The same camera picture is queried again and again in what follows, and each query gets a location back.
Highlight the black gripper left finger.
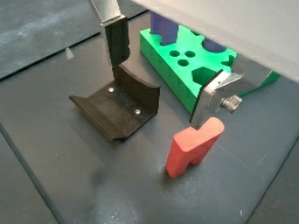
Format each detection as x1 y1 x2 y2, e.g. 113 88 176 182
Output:
88 0 129 67

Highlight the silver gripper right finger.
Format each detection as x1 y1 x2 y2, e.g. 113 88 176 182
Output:
189 55 272 130

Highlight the red square-circle block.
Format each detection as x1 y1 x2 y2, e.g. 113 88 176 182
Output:
165 117 224 178

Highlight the green shape sorter board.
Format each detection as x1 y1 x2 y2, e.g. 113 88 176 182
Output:
138 25 281 115

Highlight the tall purple notched block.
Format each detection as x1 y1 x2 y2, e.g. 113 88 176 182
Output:
150 12 178 46

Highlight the purple cylinder peg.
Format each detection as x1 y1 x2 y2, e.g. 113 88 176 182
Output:
201 38 226 53

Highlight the black curved holder stand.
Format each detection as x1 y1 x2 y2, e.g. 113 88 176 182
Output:
69 65 160 141

